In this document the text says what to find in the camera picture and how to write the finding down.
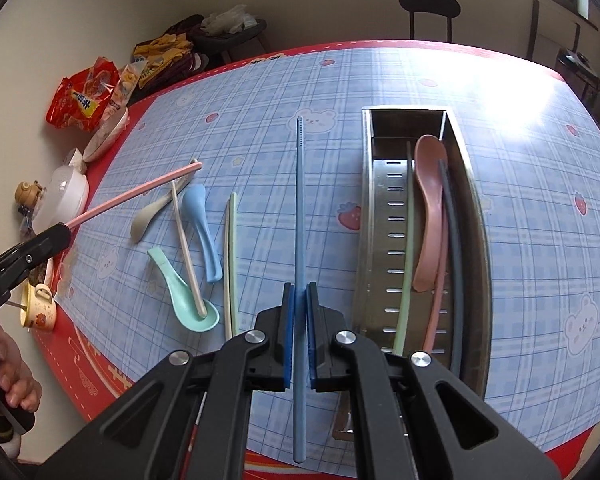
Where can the white plastic bag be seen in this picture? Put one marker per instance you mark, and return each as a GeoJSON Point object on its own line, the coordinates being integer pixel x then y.
{"type": "Point", "coordinates": [230, 17]}

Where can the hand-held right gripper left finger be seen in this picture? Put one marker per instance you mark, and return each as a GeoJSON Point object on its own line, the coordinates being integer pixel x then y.
{"type": "Point", "coordinates": [288, 345]}

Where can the yellow packages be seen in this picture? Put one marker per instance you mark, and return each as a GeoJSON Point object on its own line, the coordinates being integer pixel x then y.
{"type": "Point", "coordinates": [162, 50]}

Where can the dark folding frame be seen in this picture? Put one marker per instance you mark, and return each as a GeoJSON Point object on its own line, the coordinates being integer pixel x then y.
{"type": "Point", "coordinates": [532, 30]}

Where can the dark red clothing pile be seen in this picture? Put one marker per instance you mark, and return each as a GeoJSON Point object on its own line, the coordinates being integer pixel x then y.
{"type": "Point", "coordinates": [187, 25]}

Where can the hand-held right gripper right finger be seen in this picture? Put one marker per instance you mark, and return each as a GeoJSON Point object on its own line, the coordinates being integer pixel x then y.
{"type": "Point", "coordinates": [313, 345]}

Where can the mint green spoon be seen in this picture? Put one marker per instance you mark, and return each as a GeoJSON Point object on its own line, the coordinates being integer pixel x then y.
{"type": "Point", "coordinates": [172, 280]}

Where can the clear snack bag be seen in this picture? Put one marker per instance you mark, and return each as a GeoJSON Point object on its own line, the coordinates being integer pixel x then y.
{"type": "Point", "coordinates": [127, 80]}

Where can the cream printed mug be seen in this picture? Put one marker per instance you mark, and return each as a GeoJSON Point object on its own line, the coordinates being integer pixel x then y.
{"type": "Point", "coordinates": [40, 310]}

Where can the black round stool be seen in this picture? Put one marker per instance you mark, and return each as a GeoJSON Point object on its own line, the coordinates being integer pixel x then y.
{"type": "Point", "coordinates": [430, 2]}

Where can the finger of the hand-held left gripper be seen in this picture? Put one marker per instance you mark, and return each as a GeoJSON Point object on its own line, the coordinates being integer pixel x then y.
{"type": "Point", "coordinates": [15, 272]}
{"type": "Point", "coordinates": [55, 240]}

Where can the white printed bowl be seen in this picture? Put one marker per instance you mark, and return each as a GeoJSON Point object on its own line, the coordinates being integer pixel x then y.
{"type": "Point", "coordinates": [105, 137]}

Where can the blue plaid bear-print mat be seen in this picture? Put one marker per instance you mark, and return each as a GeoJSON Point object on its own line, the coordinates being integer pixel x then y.
{"type": "Point", "coordinates": [280, 90]}

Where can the white pot with lid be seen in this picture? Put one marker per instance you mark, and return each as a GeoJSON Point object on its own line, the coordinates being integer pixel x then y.
{"type": "Point", "coordinates": [67, 192]}

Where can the pink spoon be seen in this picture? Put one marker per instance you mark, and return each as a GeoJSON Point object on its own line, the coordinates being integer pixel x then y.
{"type": "Point", "coordinates": [430, 185]}

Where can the black rice cooker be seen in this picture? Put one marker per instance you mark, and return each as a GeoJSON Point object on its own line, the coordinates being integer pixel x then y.
{"type": "Point", "coordinates": [580, 77]}

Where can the red snack bag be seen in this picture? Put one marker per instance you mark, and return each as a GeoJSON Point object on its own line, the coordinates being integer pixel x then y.
{"type": "Point", "coordinates": [77, 100]}

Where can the blue spoon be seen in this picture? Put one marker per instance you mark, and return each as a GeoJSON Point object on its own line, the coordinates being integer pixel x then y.
{"type": "Point", "coordinates": [197, 205]}

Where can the stainless steel utensil tray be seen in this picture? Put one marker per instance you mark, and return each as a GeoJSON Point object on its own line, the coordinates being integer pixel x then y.
{"type": "Point", "coordinates": [382, 220]}

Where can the beige spoon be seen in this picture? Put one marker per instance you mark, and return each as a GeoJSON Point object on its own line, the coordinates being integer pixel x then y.
{"type": "Point", "coordinates": [142, 222]}

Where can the person's left hand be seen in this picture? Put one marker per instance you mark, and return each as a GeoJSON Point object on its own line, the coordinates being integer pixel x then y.
{"type": "Point", "coordinates": [15, 375]}

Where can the beige chopstick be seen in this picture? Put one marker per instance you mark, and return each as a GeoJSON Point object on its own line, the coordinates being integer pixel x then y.
{"type": "Point", "coordinates": [185, 250]}

